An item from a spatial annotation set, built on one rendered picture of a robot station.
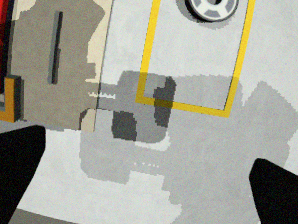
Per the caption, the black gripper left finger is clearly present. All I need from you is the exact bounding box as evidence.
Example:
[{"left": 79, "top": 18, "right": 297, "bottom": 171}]
[{"left": 0, "top": 125, "right": 47, "bottom": 224}]

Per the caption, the yellow rectangular outline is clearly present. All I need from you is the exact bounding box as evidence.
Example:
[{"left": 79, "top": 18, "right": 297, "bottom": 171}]
[{"left": 136, "top": 0, "right": 255, "bottom": 119}]

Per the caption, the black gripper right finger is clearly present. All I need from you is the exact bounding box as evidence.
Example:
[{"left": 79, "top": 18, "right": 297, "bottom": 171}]
[{"left": 249, "top": 157, "right": 298, "bottom": 224}]

